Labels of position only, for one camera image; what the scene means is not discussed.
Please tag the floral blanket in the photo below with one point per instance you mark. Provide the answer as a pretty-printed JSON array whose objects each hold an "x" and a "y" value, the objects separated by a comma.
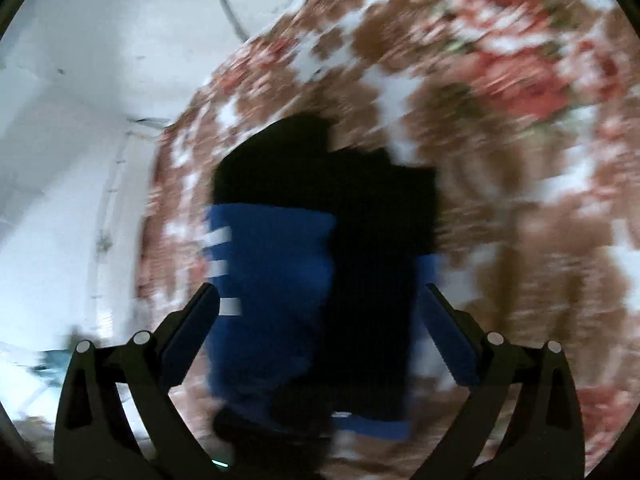
[{"x": 500, "y": 185}]

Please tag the blue and black jacket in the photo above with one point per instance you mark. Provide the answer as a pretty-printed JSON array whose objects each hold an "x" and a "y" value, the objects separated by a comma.
[{"x": 280, "y": 270}]

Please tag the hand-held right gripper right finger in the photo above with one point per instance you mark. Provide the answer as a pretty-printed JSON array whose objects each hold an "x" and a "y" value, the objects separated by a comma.
[{"x": 445, "y": 340}]

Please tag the teal object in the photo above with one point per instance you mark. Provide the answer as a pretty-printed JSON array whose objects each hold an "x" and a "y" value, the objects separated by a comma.
[{"x": 50, "y": 362}]

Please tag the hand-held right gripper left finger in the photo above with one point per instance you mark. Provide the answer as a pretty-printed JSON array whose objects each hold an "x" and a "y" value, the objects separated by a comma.
[{"x": 192, "y": 330}]

